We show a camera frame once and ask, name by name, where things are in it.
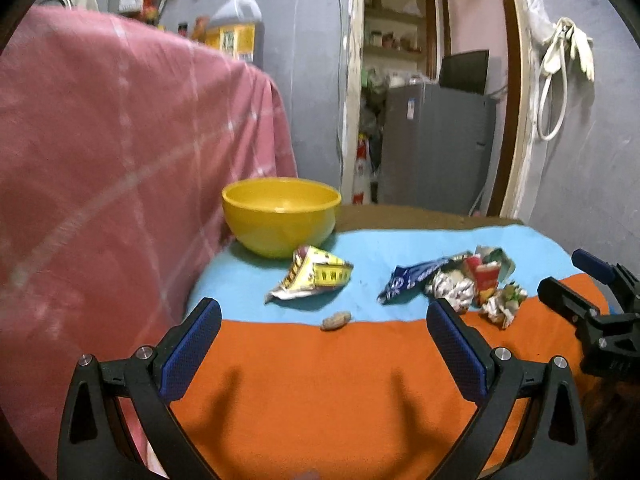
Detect red wrapper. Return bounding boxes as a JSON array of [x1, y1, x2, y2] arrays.
[[463, 255, 501, 306]]

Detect blue snack wrapper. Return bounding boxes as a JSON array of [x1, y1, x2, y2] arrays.
[[376, 257, 452, 304]]

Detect brown peanut shell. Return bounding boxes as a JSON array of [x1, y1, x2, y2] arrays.
[[320, 311, 352, 332]]

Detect yellow snack wrapper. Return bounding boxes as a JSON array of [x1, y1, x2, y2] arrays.
[[265, 246, 354, 304]]

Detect red white sack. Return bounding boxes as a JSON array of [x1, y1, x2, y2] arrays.
[[352, 133, 372, 205]]

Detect striped orange brown blue blanket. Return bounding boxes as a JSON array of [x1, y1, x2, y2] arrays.
[[119, 204, 612, 480]]

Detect black flat monitor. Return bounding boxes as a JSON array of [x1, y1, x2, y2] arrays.
[[438, 50, 489, 94]]

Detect white rubber gloves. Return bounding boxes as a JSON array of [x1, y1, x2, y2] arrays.
[[541, 18, 596, 82]]

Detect yellow plastic bowl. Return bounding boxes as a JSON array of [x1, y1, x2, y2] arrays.
[[221, 177, 342, 259]]

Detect pink plaid cloth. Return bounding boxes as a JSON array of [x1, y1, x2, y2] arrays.
[[1, 6, 296, 476]]

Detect wooden shelf unit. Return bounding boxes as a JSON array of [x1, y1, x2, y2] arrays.
[[362, 0, 438, 80]]

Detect large cooking oil jug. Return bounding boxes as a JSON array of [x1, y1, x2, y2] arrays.
[[204, 0, 264, 67]]

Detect white hose loop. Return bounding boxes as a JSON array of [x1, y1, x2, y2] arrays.
[[536, 39, 571, 142]]

